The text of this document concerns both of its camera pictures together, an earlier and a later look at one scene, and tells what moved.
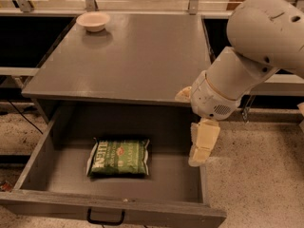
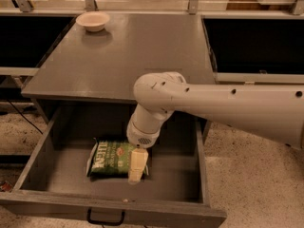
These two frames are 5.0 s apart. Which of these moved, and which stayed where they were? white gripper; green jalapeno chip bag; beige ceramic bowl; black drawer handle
Moved: white gripper
Stayed: green jalapeno chip bag; black drawer handle; beige ceramic bowl
